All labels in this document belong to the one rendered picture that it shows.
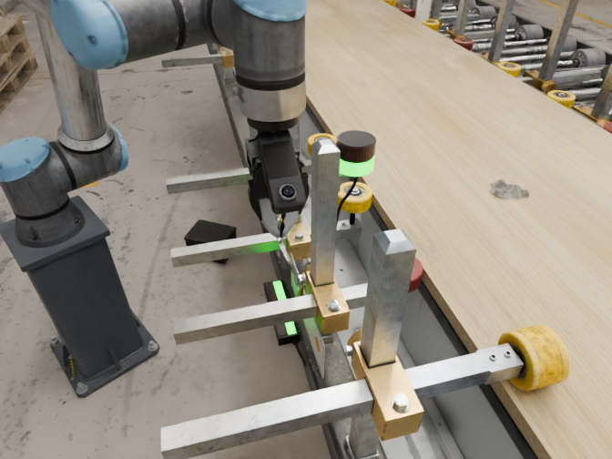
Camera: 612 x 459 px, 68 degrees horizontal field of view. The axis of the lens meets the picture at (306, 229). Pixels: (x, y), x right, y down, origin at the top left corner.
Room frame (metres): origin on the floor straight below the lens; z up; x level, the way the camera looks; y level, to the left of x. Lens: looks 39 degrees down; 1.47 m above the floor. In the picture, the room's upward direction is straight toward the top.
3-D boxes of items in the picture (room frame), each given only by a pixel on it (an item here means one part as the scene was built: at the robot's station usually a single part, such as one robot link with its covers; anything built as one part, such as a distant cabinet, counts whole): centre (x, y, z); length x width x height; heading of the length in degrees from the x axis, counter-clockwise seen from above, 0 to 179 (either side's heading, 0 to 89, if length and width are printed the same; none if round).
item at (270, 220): (0.59, 0.06, 1.04); 0.06 x 0.03 x 0.09; 15
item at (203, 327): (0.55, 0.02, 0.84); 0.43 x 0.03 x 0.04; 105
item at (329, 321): (0.59, -0.04, 0.85); 0.13 x 0.06 x 0.05; 15
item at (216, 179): (1.04, 0.15, 0.83); 0.43 x 0.03 x 0.04; 105
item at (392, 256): (0.37, -0.09, 0.93); 0.03 x 0.03 x 0.48; 15
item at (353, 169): (0.62, -0.08, 1.11); 0.06 x 0.06 x 0.02
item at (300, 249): (0.83, 0.03, 0.80); 0.13 x 0.06 x 0.05; 15
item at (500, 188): (0.85, -0.45, 0.91); 0.09 x 0.07 x 0.02; 58
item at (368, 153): (0.62, -0.08, 1.14); 0.06 x 0.06 x 0.02
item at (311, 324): (0.63, 0.00, 0.75); 0.26 x 0.01 x 0.10; 15
